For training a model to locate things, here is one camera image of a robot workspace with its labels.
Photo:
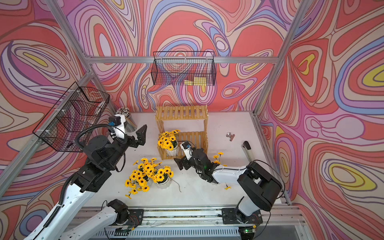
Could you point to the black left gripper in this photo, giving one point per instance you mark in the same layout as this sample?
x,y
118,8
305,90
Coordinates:
x,y
140,141

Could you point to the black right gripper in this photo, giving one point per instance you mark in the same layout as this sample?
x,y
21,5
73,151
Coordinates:
x,y
184,161

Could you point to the sunflower pot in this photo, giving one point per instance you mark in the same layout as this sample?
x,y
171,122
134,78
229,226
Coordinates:
x,y
217,158
141,177
168,141
162,177

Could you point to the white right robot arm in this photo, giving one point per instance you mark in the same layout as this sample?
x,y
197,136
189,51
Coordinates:
x,y
261,188

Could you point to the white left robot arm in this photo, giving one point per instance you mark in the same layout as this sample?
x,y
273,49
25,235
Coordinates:
x,y
102,158

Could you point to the cup of pencils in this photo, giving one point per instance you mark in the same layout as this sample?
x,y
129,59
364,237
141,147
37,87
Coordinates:
x,y
129,124

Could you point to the wooden two-tier shelf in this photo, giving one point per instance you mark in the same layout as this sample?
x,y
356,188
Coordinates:
x,y
192,122

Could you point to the silver metal bulldog clip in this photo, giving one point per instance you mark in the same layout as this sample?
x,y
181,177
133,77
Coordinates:
x,y
230,136

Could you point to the grey stapler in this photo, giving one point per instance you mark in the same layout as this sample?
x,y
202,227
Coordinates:
x,y
248,151

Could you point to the yellow sticky notes pad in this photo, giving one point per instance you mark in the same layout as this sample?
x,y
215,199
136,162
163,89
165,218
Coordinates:
x,y
196,81

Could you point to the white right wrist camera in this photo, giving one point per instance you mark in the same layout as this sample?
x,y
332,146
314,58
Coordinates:
x,y
187,149

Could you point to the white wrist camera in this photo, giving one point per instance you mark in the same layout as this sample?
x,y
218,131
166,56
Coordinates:
x,y
187,149
118,123

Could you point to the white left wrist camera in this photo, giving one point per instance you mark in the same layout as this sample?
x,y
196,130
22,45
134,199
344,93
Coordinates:
x,y
118,123

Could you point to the black wire basket left wall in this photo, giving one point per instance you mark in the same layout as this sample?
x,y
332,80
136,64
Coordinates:
x,y
77,109

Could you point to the black wire basket wall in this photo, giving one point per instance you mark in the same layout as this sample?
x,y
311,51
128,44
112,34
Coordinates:
x,y
77,109
173,67

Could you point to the black wire basket back wall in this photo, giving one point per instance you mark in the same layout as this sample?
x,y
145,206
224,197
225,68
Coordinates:
x,y
173,67

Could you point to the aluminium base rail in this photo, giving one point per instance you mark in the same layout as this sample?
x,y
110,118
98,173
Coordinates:
x,y
167,223

